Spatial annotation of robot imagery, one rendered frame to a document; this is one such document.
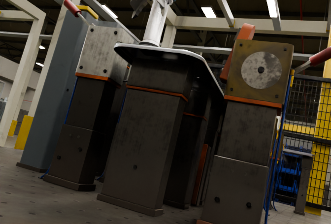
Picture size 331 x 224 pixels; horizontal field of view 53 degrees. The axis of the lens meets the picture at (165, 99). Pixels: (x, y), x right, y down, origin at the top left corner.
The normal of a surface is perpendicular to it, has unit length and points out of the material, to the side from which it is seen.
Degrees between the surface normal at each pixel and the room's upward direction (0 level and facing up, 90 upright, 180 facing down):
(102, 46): 90
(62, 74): 90
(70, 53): 90
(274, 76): 90
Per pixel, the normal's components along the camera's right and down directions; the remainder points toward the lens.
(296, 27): -0.38, -0.25
